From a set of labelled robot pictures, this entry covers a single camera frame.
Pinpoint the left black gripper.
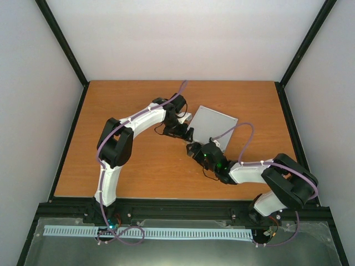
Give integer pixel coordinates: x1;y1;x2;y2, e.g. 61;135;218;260
164;117;195;143

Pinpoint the aluminium poker case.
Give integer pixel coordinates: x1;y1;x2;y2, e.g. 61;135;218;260
189;105;238;144

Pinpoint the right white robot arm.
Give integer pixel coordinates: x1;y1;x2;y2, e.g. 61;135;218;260
186;142;318;224

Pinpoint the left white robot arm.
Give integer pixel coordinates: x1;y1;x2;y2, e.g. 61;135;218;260
94;94;194;223

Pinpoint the left green lit circuit board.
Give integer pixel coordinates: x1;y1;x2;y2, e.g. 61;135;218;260
98;213;121;235

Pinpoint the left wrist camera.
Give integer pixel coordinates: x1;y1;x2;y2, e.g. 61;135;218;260
177;112;192;124

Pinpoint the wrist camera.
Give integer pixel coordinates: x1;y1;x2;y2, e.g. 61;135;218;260
177;112;192;124
202;142;224;162

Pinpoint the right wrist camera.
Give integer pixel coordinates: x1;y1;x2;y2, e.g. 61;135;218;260
202;142;224;162

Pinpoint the black aluminium frame rail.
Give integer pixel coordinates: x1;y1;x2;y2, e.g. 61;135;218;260
35;197;332;231

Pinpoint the light blue slotted cable duct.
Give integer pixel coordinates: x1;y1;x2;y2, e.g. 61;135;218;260
43;225;252;242

